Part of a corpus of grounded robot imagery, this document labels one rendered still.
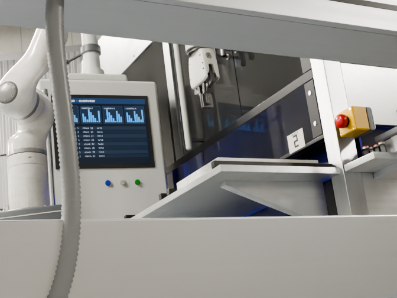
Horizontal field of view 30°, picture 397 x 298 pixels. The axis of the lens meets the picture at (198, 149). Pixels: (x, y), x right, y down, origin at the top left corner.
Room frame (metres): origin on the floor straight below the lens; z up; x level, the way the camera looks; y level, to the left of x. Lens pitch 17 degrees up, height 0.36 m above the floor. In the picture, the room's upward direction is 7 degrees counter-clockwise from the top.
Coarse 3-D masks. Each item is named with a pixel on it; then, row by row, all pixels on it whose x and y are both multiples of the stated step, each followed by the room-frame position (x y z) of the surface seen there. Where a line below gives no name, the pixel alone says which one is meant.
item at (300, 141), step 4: (296, 132) 2.24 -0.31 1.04; (300, 132) 2.22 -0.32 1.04; (288, 136) 2.27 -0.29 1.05; (292, 136) 2.26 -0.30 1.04; (300, 136) 2.22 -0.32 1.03; (288, 140) 2.28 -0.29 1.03; (292, 140) 2.26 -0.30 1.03; (300, 140) 2.23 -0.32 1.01; (304, 140) 2.21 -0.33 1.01; (288, 144) 2.28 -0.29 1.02; (292, 144) 2.26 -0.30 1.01; (296, 144) 2.25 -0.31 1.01; (300, 144) 2.23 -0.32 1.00; (304, 144) 2.21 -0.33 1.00; (292, 148) 2.27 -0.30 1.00; (296, 148) 2.25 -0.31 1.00; (292, 152) 2.27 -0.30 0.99
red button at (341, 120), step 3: (339, 114) 2.01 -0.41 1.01; (342, 114) 2.01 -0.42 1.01; (336, 117) 2.01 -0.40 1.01; (339, 117) 2.00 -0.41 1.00; (342, 117) 2.00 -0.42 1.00; (345, 117) 2.00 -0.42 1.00; (336, 120) 2.01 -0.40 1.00; (339, 120) 2.00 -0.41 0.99; (342, 120) 2.00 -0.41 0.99; (345, 120) 2.00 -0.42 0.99; (336, 123) 2.02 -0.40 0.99; (339, 123) 2.01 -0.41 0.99; (342, 123) 2.00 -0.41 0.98; (345, 123) 2.00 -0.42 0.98; (336, 126) 2.02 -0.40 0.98; (339, 126) 2.01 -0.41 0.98; (342, 126) 2.01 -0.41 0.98; (345, 126) 2.01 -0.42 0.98
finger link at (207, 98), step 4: (208, 84) 1.98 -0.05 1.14; (208, 88) 1.99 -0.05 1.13; (208, 92) 2.00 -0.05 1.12; (204, 96) 2.00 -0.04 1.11; (208, 96) 2.00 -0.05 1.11; (204, 100) 2.00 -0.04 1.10; (208, 100) 2.00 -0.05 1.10; (212, 100) 2.01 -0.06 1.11; (204, 104) 2.00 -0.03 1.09; (208, 104) 2.00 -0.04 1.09; (212, 104) 2.01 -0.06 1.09
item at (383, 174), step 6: (384, 132) 2.10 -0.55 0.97; (390, 132) 2.08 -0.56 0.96; (396, 132) 2.06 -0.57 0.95; (378, 138) 2.12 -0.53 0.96; (384, 138) 2.11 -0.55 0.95; (390, 138) 2.05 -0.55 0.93; (396, 138) 2.02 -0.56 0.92; (390, 144) 2.05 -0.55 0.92; (396, 144) 2.03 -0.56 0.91; (390, 150) 2.05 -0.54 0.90; (396, 150) 2.03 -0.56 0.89; (384, 168) 2.09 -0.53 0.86; (390, 168) 2.07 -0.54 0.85; (396, 168) 2.04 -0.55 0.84; (378, 174) 2.11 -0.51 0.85; (384, 174) 2.10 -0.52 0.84; (390, 174) 2.11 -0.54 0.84; (396, 174) 2.12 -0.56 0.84
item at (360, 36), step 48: (0, 0) 0.84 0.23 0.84; (96, 0) 0.87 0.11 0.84; (144, 0) 0.88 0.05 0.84; (192, 0) 0.91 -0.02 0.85; (240, 0) 0.95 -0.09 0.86; (288, 0) 0.99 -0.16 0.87; (336, 0) 1.03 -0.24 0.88; (384, 0) 1.08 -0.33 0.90; (240, 48) 1.08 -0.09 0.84; (288, 48) 1.10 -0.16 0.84; (336, 48) 1.13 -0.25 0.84; (384, 48) 1.16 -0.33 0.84
